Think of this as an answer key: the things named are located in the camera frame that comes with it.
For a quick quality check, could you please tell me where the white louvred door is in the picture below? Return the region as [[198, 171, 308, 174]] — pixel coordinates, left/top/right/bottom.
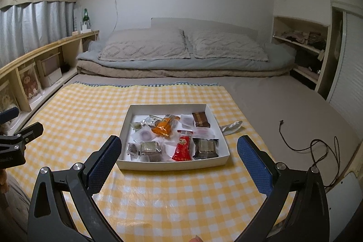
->
[[326, 2, 363, 135]]

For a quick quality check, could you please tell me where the grey curtain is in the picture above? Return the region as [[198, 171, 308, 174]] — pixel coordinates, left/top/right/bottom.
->
[[0, 1, 76, 68]]

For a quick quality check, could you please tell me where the silver wrapper on cloth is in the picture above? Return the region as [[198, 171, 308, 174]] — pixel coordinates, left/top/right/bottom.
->
[[221, 121, 244, 135]]

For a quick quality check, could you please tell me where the white storage box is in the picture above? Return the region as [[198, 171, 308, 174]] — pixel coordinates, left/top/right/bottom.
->
[[42, 69, 63, 86]]

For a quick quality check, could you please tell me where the brown chocolate packet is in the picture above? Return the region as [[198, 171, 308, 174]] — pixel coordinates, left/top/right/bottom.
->
[[192, 112, 211, 128]]

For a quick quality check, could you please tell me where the white cardboard box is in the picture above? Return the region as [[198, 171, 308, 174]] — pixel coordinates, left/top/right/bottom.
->
[[116, 104, 230, 171]]

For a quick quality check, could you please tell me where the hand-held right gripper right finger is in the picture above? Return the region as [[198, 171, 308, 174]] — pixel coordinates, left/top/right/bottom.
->
[[237, 135, 330, 242]]

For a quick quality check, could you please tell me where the white wall shelf niche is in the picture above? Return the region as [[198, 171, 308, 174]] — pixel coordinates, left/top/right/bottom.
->
[[272, 15, 331, 98]]

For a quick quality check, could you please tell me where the pink round candy packet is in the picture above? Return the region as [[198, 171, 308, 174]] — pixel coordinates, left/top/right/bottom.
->
[[194, 129, 217, 139]]

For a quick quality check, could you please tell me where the small dark candy packet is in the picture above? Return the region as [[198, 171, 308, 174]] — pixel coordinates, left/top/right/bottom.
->
[[127, 143, 141, 159]]

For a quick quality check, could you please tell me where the wooden box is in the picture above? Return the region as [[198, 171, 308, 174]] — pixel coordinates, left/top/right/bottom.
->
[[37, 56, 61, 78]]

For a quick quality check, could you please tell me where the yellow checkered mat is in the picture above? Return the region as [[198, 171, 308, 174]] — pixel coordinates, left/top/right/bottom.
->
[[6, 82, 298, 242]]

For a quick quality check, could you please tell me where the silver green snack packet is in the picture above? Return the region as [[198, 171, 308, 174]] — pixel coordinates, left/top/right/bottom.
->
[[140, 115, 159, 126]]

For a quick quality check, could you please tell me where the person's left hand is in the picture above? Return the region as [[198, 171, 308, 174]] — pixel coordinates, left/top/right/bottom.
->
[[0, 170, 8, 194]]

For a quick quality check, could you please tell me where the clear brownie pack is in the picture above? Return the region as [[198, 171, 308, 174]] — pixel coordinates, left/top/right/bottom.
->
[[139, 141, 165, 162], [192, 138, 220, 160]]

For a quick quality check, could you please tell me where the long wooden shelf unit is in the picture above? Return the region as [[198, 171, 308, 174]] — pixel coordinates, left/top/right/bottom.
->
[[0, 30, 100, 129]]

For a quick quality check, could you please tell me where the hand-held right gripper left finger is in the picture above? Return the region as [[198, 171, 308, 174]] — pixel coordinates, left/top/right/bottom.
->
[[27, 136, 123, 242]]

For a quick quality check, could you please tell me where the orange snack packet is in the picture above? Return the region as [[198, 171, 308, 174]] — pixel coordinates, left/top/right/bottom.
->
[[151, 114, 181, 137]]

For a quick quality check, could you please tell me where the red snack packet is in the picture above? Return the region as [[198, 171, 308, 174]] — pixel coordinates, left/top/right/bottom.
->
[[172, 130, 193, 161]]

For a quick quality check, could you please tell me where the black cable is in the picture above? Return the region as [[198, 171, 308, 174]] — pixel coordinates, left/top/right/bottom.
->
[[279, 120, 341, 186]]

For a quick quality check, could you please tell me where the white card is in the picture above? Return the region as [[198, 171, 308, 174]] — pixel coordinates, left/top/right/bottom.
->
[[73, 8, 83, 33]]

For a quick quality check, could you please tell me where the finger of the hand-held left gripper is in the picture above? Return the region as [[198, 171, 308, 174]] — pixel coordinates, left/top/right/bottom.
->
[[0, 106, 20, 124], [0, 121, 44, 146]]

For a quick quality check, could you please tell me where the framed plush toy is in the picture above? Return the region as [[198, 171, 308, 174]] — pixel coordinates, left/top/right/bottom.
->
[[20, 66, 43, 102]]

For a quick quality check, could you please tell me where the beige textured pillow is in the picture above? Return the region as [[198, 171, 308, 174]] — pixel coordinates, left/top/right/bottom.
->
[[98, 29, 191, 61], [184, 29, 268, 61]]

